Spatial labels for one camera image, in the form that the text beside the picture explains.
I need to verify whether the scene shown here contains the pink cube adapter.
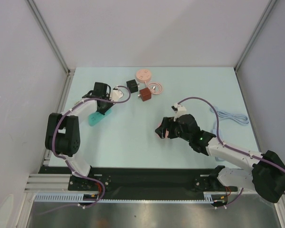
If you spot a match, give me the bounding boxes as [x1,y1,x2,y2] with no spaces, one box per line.
[155,123,169,139]

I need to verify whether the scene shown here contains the teal triangular power strip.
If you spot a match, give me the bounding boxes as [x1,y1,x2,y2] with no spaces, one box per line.
[88,109,112,127]

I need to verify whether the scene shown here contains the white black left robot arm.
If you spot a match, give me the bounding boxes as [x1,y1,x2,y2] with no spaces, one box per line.
[45,82,123,190]

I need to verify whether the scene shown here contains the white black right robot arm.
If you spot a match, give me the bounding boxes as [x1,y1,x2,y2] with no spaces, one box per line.
[155,114,285,203]

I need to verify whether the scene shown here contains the black cube adapter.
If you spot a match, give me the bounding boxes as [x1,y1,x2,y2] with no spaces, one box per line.
[126,79,138,94]

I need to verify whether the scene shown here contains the dark red cube adapter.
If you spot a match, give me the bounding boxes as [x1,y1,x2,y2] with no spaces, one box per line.
[138,88,152,102]

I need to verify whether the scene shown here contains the pink round power strip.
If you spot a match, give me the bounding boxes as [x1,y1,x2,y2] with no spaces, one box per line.
[135,69,152,83]

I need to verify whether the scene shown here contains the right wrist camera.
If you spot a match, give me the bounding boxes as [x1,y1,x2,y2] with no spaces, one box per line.
[171,103,187,121]

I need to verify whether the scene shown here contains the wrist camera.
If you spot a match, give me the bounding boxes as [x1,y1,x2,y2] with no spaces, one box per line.
[110,86,124,102]
[171,103,187,121]

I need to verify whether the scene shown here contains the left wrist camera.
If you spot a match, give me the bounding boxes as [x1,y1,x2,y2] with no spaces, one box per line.
[110,86,124,102]

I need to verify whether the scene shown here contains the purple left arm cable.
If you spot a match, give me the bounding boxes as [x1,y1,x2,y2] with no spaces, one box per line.
[51,85,132,178]

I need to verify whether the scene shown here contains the pink coiled cable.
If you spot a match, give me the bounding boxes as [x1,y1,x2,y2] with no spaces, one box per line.
[144,82,164,95]

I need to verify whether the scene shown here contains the light blue power cable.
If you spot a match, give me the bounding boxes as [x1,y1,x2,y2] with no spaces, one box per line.
[209,106,250,133]

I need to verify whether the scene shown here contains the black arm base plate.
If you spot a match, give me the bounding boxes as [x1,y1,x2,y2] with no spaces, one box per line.
[38,166,239,200]

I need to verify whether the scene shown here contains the slotted cable duct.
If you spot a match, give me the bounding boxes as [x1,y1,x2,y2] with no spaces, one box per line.
[34,193,226,204]

